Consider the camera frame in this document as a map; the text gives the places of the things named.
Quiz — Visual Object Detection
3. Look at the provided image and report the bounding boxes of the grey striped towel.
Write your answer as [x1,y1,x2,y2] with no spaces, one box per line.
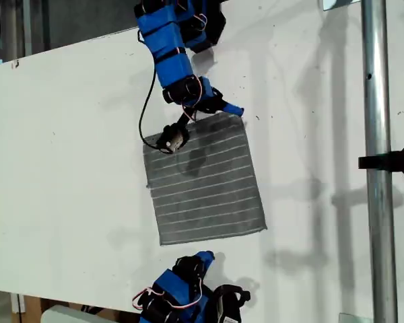
[141,112,269,246]

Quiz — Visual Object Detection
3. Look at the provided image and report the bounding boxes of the white box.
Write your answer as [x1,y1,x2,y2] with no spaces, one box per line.
[40,304,122,323]

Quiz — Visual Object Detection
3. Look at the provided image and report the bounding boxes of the wooden table leg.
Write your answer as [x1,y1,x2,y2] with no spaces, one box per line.
[9,293,43,323]

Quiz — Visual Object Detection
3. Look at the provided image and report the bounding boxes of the black clamp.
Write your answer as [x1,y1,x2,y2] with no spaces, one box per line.
[358,143,404,178]

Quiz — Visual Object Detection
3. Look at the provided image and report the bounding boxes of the black camera stalk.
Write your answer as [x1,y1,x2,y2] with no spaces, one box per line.
[175,112,193,131]

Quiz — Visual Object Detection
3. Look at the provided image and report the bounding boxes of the black camera box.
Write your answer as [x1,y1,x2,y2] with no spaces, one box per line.
[155,122,191,155]
[210,284,253,323]

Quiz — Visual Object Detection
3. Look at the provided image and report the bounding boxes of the black camera cable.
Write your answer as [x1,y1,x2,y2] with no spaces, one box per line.
[138,65,162,149]

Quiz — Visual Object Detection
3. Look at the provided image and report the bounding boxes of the steel post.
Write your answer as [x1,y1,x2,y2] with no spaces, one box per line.
[360,0,399,323]

